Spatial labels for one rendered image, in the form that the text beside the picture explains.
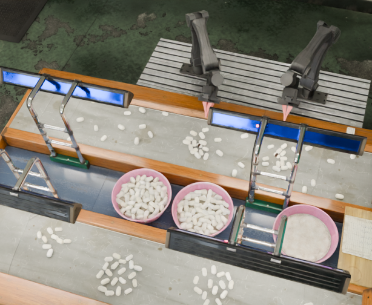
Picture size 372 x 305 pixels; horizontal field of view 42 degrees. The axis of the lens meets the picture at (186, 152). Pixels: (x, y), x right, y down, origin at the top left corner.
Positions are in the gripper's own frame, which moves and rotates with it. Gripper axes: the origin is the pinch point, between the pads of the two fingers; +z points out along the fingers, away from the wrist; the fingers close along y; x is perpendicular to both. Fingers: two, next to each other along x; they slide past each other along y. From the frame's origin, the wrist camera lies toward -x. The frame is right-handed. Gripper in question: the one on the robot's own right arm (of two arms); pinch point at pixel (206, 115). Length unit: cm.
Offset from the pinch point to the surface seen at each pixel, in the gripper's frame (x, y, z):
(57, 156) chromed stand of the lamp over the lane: -14, -66, 33
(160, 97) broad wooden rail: 9.9, -26.8, -3.9
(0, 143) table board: -15, -96, 32
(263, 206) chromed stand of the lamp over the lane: -15, 36, 33
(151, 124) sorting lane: 1.8, -26.7, 9.6
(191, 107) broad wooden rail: 8.5, -9.5, -2.2
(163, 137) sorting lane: -2.2, -18.3, 14.3
